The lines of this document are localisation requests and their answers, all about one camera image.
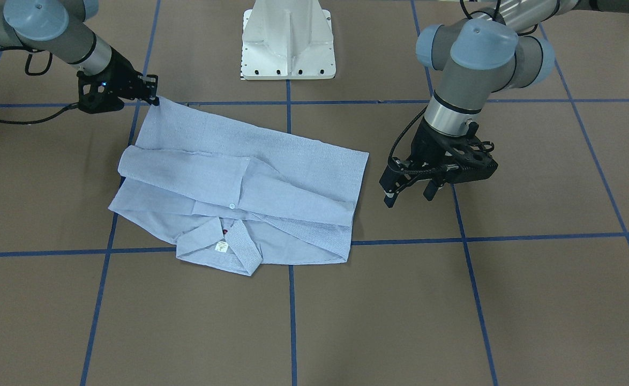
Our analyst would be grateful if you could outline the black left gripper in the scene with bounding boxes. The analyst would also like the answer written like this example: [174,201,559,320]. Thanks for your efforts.
[380,118,498,208]

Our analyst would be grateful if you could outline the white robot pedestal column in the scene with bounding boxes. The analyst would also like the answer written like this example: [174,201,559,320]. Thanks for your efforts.
[241,1,337,80]

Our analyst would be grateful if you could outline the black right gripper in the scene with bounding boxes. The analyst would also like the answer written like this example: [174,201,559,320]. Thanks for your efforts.
[77,50,160,114]

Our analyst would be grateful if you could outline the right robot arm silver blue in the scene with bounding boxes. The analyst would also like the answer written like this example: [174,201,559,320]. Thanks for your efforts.
[0,1,160,114]

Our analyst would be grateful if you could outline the light blue striped shirt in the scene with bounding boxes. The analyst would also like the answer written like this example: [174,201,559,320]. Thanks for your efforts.
[109,97,369,276]

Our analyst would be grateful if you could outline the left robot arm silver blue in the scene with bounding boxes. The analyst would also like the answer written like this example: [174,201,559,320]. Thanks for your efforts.
[380,1,629,207]

